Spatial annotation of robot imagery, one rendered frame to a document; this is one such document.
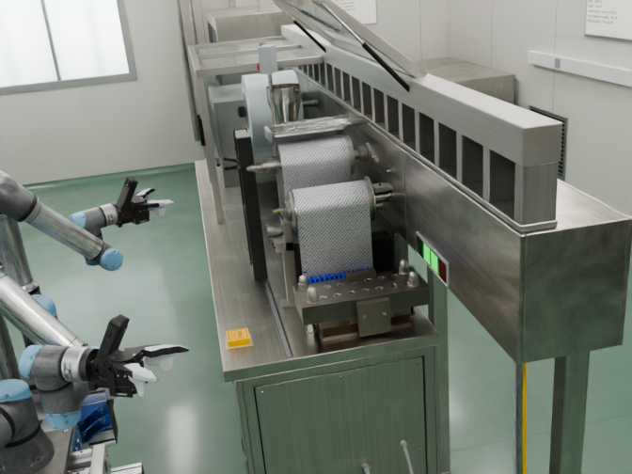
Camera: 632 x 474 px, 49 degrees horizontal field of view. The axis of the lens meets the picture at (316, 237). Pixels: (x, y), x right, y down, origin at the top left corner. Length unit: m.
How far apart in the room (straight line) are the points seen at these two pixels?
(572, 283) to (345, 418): 0.96
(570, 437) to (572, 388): 0.14
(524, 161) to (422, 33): 6.72
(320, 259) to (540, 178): 0.99
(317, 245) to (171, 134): 5.64
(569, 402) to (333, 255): 0.87
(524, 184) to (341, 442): 1.17
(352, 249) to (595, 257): 0.93
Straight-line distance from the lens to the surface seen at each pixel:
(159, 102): 7.68
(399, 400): 2.23
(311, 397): 2.15
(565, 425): 1.81
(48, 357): 1.59
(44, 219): 2.28
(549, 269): 1.48
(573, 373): 1.74
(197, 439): 3.33
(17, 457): 1.99
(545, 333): 1.55
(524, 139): 1.37
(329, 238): 2.20
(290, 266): 2.30
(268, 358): 2.08
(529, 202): 1.42
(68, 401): 1.64
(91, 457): 2.10
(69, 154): 7.86
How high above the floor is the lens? 1.97
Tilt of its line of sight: 21 degrees down
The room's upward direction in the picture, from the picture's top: 5 degrees counter-clockwise
